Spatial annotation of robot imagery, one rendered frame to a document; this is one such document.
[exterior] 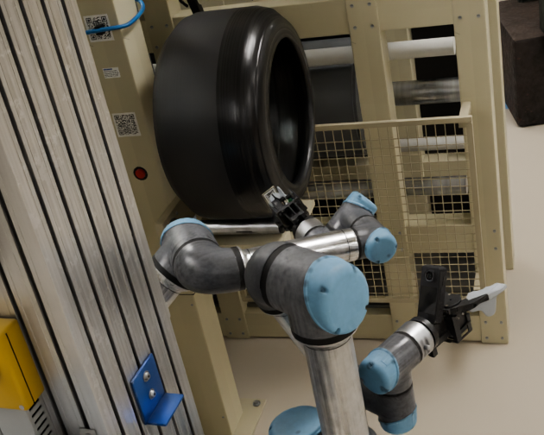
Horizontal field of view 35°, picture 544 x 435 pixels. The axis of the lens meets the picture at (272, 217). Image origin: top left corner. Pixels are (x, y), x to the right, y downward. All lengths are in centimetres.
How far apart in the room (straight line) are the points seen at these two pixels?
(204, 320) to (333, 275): 154
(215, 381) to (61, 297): 183
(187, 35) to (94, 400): 128
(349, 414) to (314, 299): 27
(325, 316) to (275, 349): 215
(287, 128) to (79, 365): 163
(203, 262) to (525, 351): 178
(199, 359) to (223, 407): 22
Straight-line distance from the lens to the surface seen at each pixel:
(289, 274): 141
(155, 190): 264
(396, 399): 170
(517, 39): 487
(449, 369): 330
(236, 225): 252
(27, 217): 117
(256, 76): 225
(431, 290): 174
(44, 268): 120
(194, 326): 289
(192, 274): 185
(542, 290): 368
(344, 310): 140
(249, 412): 325
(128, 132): 258
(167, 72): 231
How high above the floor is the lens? 210
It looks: 28 degrees down
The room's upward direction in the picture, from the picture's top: 12 degrees counter-clockwise
